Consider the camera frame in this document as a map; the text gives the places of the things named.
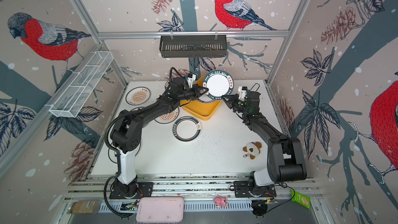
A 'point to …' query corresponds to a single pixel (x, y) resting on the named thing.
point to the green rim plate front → (219, 83)
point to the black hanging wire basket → (193, 47)
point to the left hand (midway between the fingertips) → (208, 89)
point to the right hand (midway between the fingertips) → (220, 98)
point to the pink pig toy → (219, 201)
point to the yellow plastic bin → (204, 111)
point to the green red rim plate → (205, 99)
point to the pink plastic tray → (160, 209)
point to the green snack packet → (305, 200)
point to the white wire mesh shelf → (81, 84)
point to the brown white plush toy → (253, 149)
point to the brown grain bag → (86, 207)
